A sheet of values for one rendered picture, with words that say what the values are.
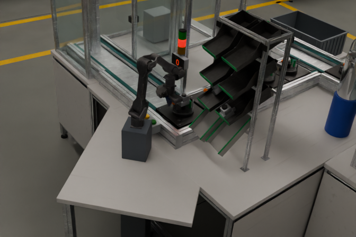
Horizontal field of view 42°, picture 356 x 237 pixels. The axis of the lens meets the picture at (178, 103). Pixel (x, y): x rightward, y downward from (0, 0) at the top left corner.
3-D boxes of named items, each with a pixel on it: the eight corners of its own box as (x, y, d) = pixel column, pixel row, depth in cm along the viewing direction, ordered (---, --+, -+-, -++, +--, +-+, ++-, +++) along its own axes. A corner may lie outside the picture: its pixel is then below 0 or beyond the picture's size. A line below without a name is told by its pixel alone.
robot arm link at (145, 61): (147, 62, 236) (155, 59, 241) (136, 57, 239) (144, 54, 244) (140, 116, 250) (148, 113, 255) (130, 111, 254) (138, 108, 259)
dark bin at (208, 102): (210, 112, 249) (206, 103, 244) (197, 100, 259) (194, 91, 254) (251, 84, 253) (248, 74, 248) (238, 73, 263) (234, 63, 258)
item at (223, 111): (224, 120, 243) (221, 111, 238) (220, 116, 246) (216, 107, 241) (238, 111, 244) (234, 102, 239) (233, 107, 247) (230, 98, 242)
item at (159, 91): (164, 83, 270) (154, 85, 266) (171, 89, 265) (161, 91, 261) (163, 92, 273) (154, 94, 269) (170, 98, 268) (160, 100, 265)
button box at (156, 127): (151, 135, 276) (151, 127, 273) (131, 118, 290) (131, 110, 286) (160, 131, 280) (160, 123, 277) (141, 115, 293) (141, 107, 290)
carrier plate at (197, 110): (179, 129, 274) (179, 127, 273) (155, 110, 289) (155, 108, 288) (209, 117, 287) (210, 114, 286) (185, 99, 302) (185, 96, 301)
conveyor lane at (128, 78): (178, 142, 279) (179, 128, 274) (106, 81, 333) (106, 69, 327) (213, 126, 294) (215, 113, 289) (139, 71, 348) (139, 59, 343)
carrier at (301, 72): (288, 83, 327) (292, 67, 321) (264, 69, 343) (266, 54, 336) (310, 74, 340) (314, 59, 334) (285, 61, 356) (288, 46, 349)
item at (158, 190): (56, 202, 237) (56, 198, 235) (110, 107, 311) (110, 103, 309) (191, 227, 228) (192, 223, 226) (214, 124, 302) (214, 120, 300)
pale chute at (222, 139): (222, 157, 250) (217, 154, 247) (209, 143, 259) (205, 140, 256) (257, 118, 247) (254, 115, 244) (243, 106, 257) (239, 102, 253)
